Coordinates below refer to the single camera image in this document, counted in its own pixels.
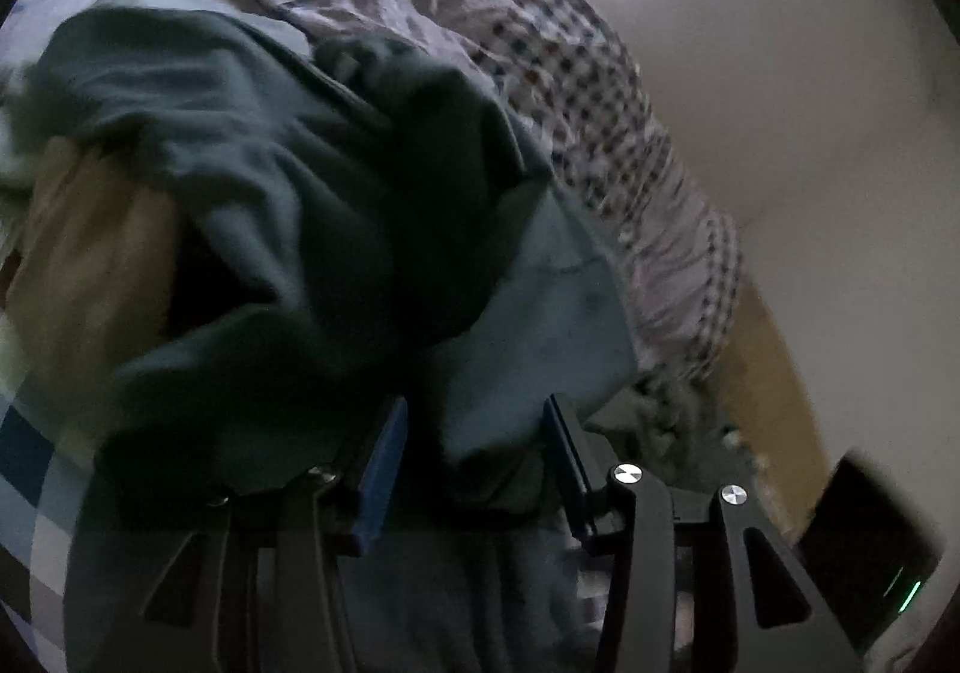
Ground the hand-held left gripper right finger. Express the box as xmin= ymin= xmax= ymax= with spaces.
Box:
xmin=542 ymin=392 xmax=865 ymax=673

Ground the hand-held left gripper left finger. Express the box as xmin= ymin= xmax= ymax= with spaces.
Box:
xmin=67 ymin=395 xmax=411 ymax=673

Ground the teal shirt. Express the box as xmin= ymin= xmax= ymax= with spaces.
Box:
xmin=22 ymin=5 xmax=646 ymax=673

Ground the wooden headboard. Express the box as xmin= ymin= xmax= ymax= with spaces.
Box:
xmin=720 ymin=283 xmax=848 ymax=539

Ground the checked bed sheet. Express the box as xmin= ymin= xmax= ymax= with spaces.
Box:
xmin=0 ymin=0 xmax=316 ymax=673

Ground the khaki garment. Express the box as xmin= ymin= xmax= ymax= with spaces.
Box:
xmin=0 ymin=133 xmax=188 ymax=419

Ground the checked duvet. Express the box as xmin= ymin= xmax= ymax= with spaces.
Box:
xmin=142 ymin=0 xmax=743 ymax=389

